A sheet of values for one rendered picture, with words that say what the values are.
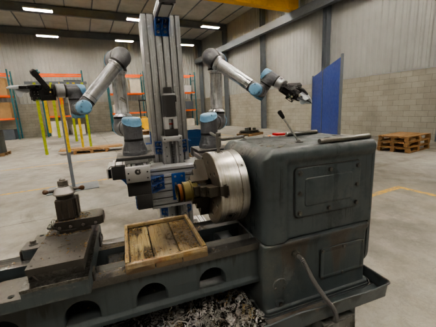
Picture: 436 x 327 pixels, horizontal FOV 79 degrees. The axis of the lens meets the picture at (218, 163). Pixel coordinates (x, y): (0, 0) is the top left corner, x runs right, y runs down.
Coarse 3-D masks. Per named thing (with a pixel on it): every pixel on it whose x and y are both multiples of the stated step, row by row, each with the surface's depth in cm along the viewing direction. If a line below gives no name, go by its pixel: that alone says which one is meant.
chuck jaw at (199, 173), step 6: (198, 162) 119; (198, 168) 117; (204, 168) 118; (192, 174) 118; (198, 174) 116; (204, 174) 117; (192, 180) 114; (198, 180) 114; (204, 180) 116; (210, 180) 119
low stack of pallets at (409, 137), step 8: (384, 136) 748; (392, 136) 729; (400, 136) 721; (408, 136) 706; (416, 136) 726; (384, 144) 770; (392, 144) 734; (400, 144) 751; (408, 144) 697; (416, 144) 732; (424, 144) 745; (408, 152) 703
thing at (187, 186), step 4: (188, 180) 113; (176, 184) 111; (180, 184) 111; (184, 184) 110; (188, 184) 110; (192, 184) 112; (196, 184) 112; (176, 188) 109; (180, 188) 109; (184, 188) 109; (188, 188) 109; (192, 188) 109; (176, 192) 114; (180, 192) 108; (184, 192) 109; (188, 192) 109; (192, 192) 109; (176, 196) 114; (180, 196) 108; (184, 196) 109; (188, 196) 109; (192, 196) 110; (180, 200) 110; (184, 200) 112; (188, 200) 111; (192, 200) 112
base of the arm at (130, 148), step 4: (124, 140) 162; (128, 140) 160; (132, 140) 160; (136, 140) 161; (140, 140) 162; (124, 144) 163; (128, 144) 160; (132, 144) 160; (136, 144) 161; (140, 144) 162; (144, 144) 166; (124, 148) 162; (128, 148) 160; (132, 148) 160; (136, 148) 160; (140, 148) 162; (144, 148) 165; (124, 152) 161; (128, 152) 160; (132, 152) 159; (136, 152) 160; (140, 152) 161; (144, 152) 164
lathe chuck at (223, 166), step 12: (204, 156) 118; (216, 156) 108; (228, 156) 109; (216, 168) 104; (228, 168) 105; (216, 180) 106; (228, 180) 103; (240, 180) 104; (228, 192) 103; (240, 192) 104; (216, 204) 109; (228, 204) 103; (240, 204) 106; (216, 216) 111
